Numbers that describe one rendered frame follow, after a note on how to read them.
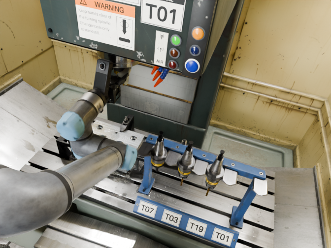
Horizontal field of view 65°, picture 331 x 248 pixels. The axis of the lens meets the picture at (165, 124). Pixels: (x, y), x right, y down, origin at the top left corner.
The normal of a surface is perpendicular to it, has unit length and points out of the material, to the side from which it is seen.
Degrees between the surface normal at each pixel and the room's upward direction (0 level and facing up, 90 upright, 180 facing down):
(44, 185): 37
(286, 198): 24
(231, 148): 0
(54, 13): 90
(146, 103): 88
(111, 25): 90
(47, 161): 0
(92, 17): 90
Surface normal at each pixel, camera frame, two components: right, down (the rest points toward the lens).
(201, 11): -0.33, 0.61
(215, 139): 0.10, -0.74
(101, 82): -0.30, 0.21
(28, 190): 0.65, -0.53
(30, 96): 0.47, -0.56
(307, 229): -0.29, -0.79
